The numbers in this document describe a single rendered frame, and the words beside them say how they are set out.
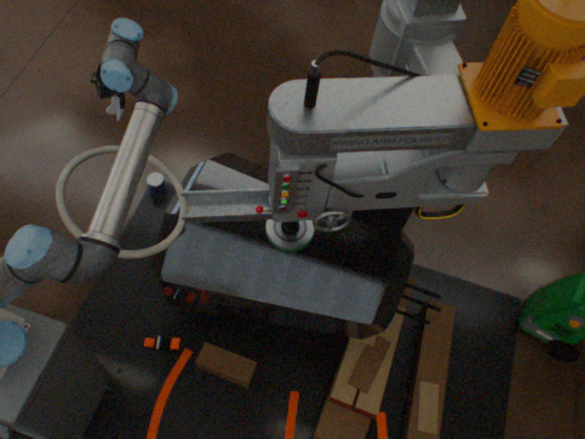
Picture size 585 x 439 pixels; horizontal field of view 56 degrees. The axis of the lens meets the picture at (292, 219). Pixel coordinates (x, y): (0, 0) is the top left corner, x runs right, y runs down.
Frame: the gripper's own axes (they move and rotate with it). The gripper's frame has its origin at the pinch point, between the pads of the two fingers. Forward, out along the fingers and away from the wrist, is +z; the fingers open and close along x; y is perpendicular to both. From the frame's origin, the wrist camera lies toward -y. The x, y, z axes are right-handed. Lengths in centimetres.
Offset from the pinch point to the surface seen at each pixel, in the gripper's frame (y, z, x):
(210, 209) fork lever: -29, 27, 40
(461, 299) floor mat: -175, 70, 135
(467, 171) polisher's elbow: -92, -39, 85
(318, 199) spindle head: -49, -8, 64
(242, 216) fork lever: -36, 19, 50
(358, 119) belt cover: -45, -49, 56
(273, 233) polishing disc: -56, 35, 58
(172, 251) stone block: -28, 69, 38
